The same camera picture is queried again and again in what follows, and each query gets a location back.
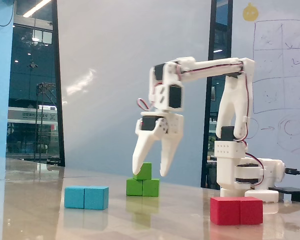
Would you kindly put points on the long green block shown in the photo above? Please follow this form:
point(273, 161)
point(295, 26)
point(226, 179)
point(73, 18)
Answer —
point(140, 188)

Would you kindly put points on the small green cube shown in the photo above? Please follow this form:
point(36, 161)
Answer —
point(146, 172)

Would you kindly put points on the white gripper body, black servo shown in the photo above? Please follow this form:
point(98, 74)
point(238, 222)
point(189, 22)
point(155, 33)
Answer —
point(175, 124)

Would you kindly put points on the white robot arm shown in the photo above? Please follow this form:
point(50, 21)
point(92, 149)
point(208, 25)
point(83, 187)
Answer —
point(215, 66)

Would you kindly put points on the flat black box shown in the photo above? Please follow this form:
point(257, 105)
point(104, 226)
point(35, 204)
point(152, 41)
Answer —
point(295, 192)

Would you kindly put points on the slim black window post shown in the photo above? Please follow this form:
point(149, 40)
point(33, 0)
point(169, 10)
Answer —
point(57, 75)

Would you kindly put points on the metal scaffold tower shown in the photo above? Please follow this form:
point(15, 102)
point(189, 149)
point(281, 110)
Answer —
point(41, 120)

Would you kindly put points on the long red block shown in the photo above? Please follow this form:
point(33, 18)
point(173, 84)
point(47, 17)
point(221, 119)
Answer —
point(236, 211)

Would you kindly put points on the wide black window frame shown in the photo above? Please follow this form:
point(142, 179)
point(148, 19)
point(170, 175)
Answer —
point(211, 37)

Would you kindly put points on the long blue block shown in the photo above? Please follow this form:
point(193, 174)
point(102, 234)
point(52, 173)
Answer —
point(86, 198)

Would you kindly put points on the yellow round sticker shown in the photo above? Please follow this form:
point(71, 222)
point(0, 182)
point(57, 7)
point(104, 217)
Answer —
point(250, 13)

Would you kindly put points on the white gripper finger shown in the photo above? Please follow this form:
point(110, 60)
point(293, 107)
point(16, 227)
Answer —
point(145, 150)
point(170, 152)

